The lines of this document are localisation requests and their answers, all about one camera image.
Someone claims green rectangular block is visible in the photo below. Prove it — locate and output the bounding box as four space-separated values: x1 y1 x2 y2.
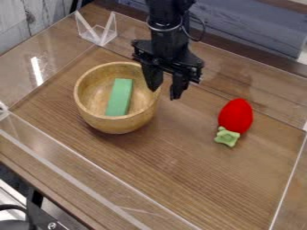
106 78 134 116

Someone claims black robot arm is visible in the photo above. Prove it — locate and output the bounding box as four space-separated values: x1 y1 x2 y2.
133 0 205 100

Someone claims clear acrylic table guard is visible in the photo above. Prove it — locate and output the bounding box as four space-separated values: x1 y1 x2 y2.
0 16 307 230

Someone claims clear acrylic corner bracket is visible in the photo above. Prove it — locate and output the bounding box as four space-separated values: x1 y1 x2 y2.
75 12 118 47

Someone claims black cable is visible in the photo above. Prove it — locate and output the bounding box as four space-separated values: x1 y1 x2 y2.
0 204 41 230

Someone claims wooden bowl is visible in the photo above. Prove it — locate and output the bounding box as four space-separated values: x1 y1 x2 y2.
74 62 161 134

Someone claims red plush strawberry toy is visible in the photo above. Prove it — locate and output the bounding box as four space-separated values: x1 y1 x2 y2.
215 98 254 147

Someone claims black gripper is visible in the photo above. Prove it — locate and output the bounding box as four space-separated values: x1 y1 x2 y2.
133 25 205 100

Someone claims black metal table bracket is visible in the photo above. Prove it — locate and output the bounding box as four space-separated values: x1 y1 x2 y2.
27 187 83 230

